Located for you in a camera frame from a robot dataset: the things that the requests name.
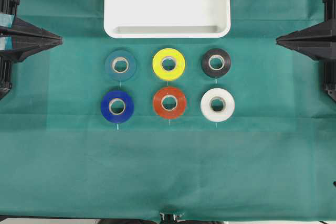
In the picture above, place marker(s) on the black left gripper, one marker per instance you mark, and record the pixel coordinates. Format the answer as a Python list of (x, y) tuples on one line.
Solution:
[(11, 25)]

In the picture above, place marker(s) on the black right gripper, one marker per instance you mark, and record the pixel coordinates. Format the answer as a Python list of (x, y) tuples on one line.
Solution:
[(318, 43)]

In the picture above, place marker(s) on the yellow tape roll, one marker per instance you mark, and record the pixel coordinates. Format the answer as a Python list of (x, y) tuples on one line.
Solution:
[(168, 64)]

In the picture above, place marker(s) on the teal green tape roll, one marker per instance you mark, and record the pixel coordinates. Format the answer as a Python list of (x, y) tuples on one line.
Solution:
[(120, 65)]

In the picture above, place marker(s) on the black tape roll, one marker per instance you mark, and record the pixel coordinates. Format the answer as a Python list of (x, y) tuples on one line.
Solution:
[(216, 63)]

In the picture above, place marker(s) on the blue tape roll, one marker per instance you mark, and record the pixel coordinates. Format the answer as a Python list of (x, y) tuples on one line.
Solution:
[(117, 106)]

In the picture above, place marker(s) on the white tape roll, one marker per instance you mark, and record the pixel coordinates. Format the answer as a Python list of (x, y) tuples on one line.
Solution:
[(217, 105)]

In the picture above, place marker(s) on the white plastic tray case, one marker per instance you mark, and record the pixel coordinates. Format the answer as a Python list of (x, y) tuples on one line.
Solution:
[(134, 19)]

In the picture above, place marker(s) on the red tape roll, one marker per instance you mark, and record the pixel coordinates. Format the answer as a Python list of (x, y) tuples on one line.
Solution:
[(169, 102)]

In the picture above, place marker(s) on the green table cloth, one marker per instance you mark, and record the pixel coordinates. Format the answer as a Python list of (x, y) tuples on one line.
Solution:
[(273, 159)]

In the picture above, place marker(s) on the black mount at table edge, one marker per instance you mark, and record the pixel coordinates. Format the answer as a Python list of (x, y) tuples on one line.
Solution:
[(170, 218)]

